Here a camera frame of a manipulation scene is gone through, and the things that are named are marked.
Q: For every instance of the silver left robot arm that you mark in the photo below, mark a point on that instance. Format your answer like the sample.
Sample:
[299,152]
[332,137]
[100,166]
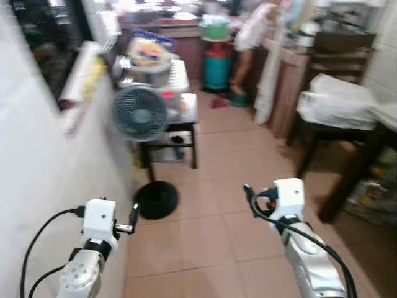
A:
[80,276]

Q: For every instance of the dark wooden grey-topped table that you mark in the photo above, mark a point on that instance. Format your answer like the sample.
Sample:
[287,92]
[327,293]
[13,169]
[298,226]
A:
[350,174]

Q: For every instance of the grey standing fan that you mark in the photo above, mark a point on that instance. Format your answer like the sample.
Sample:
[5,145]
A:
[139,113]

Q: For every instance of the black side table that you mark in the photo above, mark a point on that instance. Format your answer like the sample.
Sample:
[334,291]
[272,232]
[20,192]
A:
[185,127]

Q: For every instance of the teal low stool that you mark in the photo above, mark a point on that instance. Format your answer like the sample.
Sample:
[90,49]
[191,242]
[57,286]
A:
[239,99]

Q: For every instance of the red slippers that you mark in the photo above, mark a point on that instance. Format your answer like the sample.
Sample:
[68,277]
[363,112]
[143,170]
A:
[219,102]

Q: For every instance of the bag of packaged goods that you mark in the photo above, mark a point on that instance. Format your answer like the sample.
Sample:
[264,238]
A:
[375,195]

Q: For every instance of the white hanging cloth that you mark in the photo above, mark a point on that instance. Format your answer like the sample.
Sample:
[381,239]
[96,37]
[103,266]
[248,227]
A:
[270,81]

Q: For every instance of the large white plastic bag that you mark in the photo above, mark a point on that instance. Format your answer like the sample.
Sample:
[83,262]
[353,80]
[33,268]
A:
[341,102]

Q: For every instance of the teal gas cylinder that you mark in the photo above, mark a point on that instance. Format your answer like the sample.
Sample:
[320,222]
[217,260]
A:
[218,68]

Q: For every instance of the white rolled sheet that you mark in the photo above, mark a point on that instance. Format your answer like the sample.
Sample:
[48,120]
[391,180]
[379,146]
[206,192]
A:
[80,71]

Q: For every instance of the steel cooking pot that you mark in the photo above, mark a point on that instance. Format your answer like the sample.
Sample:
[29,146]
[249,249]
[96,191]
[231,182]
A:
[152,76]

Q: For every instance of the colourful snack bag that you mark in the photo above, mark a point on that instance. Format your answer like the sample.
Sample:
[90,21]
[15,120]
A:
[149,51]

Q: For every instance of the child in white shirt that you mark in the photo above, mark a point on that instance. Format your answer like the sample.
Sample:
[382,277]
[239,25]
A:
[254,31]

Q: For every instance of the dark wooden chair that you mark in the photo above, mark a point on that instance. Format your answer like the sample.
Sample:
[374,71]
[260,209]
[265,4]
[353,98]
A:
[341,53]

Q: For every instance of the green plastic basin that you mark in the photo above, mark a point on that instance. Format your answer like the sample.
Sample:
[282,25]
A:
[216,31]

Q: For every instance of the dark window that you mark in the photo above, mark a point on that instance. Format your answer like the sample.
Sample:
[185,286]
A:
[49,37]

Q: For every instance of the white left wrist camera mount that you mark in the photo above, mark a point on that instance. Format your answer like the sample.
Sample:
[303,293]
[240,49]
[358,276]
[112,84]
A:
[99,217]

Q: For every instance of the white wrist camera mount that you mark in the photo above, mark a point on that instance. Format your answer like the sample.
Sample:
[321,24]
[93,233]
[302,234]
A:
[289,195]
[99,217]

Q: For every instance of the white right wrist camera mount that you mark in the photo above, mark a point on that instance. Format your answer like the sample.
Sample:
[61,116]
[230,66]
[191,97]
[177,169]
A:
[289,195]

